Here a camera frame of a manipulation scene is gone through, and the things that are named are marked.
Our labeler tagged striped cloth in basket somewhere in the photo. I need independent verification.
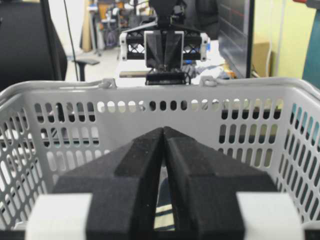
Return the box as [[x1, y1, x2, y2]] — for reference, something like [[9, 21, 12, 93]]
[[152, 159, 177, 232]]

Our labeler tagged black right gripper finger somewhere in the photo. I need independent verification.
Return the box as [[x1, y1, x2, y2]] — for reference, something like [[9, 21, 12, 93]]
[[163, 126, 305, 240], [25, 128, 164, 240], [164, 31, 184, 69], [144, 31, 165, 69]]

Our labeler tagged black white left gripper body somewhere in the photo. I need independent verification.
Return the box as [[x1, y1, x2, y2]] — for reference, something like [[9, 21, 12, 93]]
[[119, 23, 209, 86]]

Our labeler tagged black office chair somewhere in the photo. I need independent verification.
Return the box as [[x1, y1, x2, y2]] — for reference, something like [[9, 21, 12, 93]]
[[0, 0, 101, 88]]

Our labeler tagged cardboard box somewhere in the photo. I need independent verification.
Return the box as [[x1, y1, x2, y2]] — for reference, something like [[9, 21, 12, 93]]
[[251, 34, 271, 77]]

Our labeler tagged black monitor screen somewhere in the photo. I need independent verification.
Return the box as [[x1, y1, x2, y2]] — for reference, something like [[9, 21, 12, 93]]
[[217, 0, 255, 79]]

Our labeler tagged black hanging cable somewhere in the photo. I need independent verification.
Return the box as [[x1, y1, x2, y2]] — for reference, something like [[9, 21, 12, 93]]
[[63, 0, 80, 82]]

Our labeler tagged white plastic shopping basket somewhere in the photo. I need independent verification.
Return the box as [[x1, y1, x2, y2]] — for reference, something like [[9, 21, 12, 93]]
[[0, 76, 320, 230]]

